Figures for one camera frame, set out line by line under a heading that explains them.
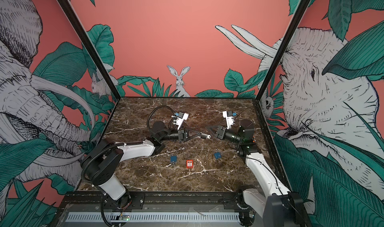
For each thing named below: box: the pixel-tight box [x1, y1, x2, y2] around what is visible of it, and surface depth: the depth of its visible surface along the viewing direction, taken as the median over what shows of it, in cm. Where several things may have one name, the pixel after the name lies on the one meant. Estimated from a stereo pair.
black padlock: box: [201, 133, 211, 139], surface depth 72 cm
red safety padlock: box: [186, 159, 194, 169], surface depth 87 cm
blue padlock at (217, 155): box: [214, 152, 222, 159], surface depth 92 cm
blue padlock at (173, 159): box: [170, 155, 178, 165], surface depth 90 cm
